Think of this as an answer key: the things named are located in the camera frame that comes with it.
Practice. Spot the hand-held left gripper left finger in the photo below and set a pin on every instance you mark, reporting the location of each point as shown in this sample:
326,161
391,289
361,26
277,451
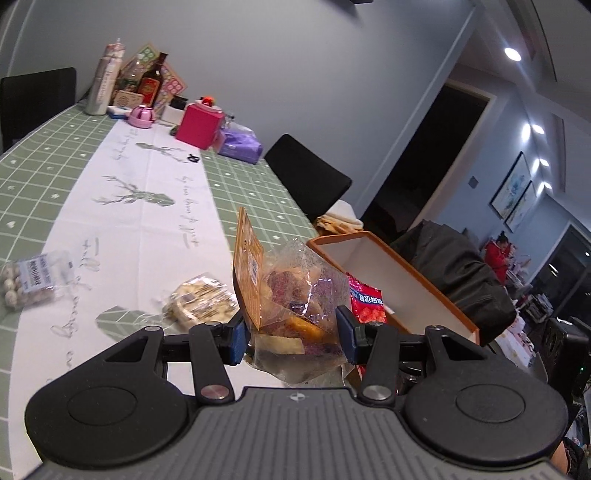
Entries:
238,339

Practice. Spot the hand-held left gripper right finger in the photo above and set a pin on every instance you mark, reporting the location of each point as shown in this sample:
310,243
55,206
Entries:
346,332

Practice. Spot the mixed vegetable chips bag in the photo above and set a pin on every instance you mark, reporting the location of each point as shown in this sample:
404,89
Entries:
291,300

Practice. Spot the orange cardboard box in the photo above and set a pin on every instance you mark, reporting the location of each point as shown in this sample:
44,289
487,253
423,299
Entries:
406,286

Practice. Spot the red snack packet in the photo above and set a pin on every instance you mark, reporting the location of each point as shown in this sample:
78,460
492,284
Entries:
367,300

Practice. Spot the puffed rice bar bag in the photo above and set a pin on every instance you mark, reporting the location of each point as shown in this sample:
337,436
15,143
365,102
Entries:
203,302

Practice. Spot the dark jacket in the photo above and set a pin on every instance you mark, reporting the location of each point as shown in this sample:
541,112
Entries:
457,277

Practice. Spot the black chair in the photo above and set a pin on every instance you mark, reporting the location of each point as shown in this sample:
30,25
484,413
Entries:
32,106
307,177

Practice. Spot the purple tissue pack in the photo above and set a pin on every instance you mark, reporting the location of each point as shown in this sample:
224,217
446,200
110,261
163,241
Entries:
240,146

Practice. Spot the white round candy bag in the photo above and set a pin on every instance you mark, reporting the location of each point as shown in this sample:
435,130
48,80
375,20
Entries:
32,279

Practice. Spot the pink box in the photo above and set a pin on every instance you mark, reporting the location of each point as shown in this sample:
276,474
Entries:
197,127

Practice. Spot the small orange toy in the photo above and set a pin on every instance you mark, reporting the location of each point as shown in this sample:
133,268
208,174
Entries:
207,101

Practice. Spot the pink round container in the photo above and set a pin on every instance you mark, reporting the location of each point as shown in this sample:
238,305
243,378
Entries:
142,117

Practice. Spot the small blue and white box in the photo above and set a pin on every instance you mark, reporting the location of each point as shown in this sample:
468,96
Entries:
117,112

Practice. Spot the dotted patterned card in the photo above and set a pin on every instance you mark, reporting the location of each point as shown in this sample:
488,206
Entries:
173,85

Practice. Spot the small wooden box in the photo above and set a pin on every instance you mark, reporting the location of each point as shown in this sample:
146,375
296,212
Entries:
128,99

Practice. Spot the dark bottle with red label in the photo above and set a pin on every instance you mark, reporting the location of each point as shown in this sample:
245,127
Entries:
151,83

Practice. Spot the clear plastic bottle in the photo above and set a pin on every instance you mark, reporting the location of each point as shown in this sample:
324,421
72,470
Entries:
131,78

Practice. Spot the silver thermos bottle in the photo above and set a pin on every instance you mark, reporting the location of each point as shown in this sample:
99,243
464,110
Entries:
104,83

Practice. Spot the framed wall picture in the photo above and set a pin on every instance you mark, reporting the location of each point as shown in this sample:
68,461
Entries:
510,184
521,207

